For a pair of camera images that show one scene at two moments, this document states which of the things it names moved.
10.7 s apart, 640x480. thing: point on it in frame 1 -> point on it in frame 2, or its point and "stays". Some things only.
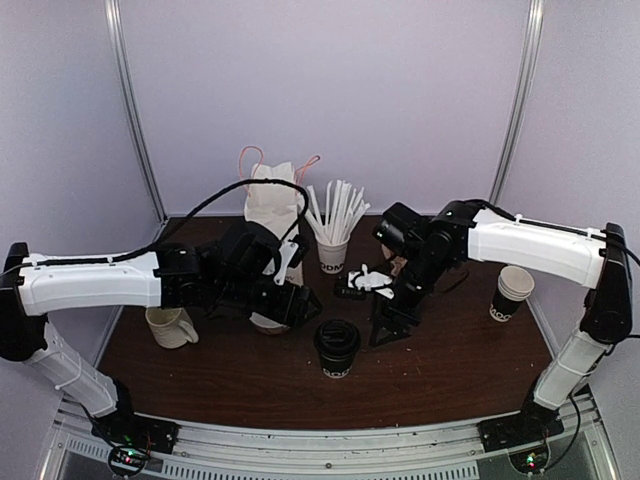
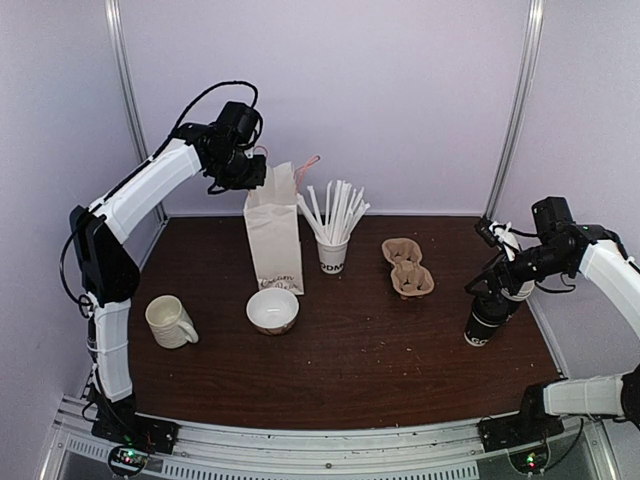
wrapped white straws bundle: (344, 206) stays
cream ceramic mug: (171, 327) stays
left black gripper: (292, 310) -> (257, 178)
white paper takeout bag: (280, 207) stays
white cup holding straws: (332, 257) stays
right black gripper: (388, 313) -> (493, 275)
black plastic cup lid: (337, 338) -> (490, 310)
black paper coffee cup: (337, 365) -> (478, 333)
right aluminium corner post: (522, 102) stays
